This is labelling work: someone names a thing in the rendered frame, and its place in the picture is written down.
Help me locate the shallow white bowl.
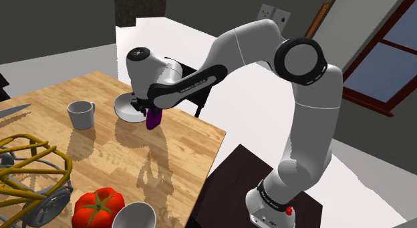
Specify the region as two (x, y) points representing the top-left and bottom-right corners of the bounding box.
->
(112, 92), (149, 124)

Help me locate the wooden table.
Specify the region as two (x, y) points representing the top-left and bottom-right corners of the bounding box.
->
(0, 70), (227, 228)

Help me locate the white mug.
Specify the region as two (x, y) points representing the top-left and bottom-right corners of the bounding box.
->
(66, 100), (97, 131)

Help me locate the black chair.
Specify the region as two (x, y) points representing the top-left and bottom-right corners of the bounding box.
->
(164, 55), (213, 119)

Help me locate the red tomato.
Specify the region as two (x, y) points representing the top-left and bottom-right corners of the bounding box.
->
(71, 187), (126, 228)

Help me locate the deep white bowl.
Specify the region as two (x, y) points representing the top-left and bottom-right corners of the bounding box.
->
(111, 201), (158, 228)

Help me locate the dark robot stand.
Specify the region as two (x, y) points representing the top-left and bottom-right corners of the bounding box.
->
(184, 143), (324, 228)

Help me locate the grey knife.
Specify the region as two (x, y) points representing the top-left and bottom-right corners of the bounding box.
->
(0, 104), (32, 120)

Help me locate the brown door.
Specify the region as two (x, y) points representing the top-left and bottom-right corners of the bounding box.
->
(304, 0), (337, 39)

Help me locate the red-framed window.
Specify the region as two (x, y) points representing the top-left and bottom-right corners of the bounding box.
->
(341, 0), (417, 118)

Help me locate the yellow and grey wire rack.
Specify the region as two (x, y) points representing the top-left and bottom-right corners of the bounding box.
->
(0, 132), (74, 228)

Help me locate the white wall panel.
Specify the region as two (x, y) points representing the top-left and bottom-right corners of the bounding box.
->
(256, 3), (292, 25)

